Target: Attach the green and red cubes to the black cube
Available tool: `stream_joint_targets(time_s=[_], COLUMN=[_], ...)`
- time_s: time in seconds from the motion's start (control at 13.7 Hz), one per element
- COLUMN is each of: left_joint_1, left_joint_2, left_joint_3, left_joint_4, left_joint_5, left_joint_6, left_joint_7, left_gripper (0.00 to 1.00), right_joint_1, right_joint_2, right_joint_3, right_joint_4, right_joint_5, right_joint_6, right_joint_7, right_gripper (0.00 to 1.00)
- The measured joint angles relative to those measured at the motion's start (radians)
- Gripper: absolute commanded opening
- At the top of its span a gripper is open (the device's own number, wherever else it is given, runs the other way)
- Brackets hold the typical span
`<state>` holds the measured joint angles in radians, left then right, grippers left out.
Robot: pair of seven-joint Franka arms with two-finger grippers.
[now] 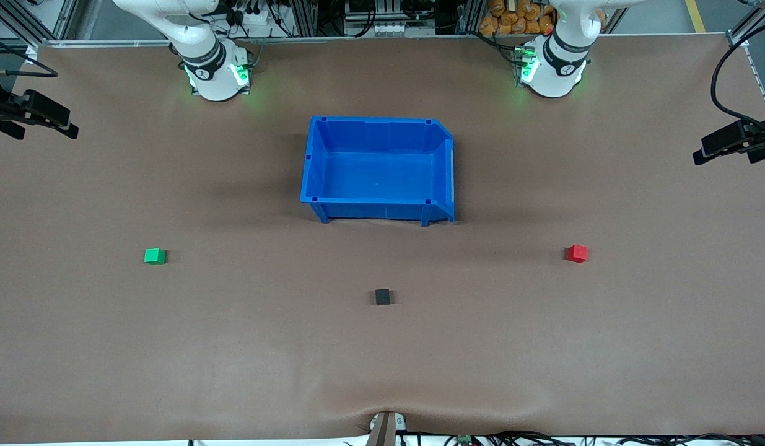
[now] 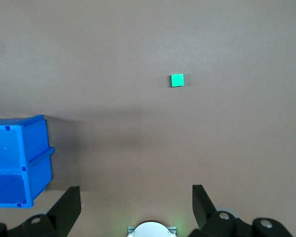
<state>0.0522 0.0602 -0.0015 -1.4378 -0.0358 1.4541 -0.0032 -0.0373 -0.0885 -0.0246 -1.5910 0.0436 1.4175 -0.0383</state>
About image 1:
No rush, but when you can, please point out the aluminium frame post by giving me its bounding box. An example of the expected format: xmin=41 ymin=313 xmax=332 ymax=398
xmin=288 ymin=0 xmax=318 ymax=38
xmin=457 ymin=0 xmax=485 ymax=35

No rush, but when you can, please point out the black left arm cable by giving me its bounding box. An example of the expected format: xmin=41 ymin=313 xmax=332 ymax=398
xmin=710 ymin=25 xmax=765 ymax=125

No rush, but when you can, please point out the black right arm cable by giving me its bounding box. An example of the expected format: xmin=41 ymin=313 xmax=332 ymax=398
xmin=0 ymin=34 xmax=59 ymax=78

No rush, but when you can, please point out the white power strip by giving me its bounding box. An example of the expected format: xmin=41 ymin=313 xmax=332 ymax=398
xmin=230 ymin=5 xmax=290 ymax=38

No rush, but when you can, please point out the aluminium frame profile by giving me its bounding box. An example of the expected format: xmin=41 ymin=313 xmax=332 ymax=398
xmin=726 ymin=0 xmax=765 ymax=47
xmin=0 ymin=0 xmax=79 ymax=47

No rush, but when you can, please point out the blue plastic bin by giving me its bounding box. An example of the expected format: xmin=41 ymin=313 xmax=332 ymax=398
xmin=300 ymin=115 xmax=456 ymax=227

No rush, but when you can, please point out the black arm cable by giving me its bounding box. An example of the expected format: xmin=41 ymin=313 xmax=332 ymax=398
xmin=710 ymin=25 xmax=765 ymax=125
xmin=0 ymin=34 xmax=59 ymax=78

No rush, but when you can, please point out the black electronics box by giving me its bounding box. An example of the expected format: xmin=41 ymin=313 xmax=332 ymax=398
xmin=344 ymin=0 xmax=439 ymax=38

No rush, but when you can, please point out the brown table mat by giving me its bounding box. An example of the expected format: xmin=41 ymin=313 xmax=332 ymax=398
xmin=0 ymin=34 xmax=765 ymax=444

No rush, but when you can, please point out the orange packets pile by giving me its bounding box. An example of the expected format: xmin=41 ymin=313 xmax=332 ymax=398
xmin=479 ymin=0 xmax=556 ymax=35

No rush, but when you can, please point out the black cable bundle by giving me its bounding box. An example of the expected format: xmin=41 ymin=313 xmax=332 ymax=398
xmin=413 ymin=431 xmax=765 ymax=446

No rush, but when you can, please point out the aluminium table edge rail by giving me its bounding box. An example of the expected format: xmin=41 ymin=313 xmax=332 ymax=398
xmin=42 ymin=34 xmax=519 ymax=47

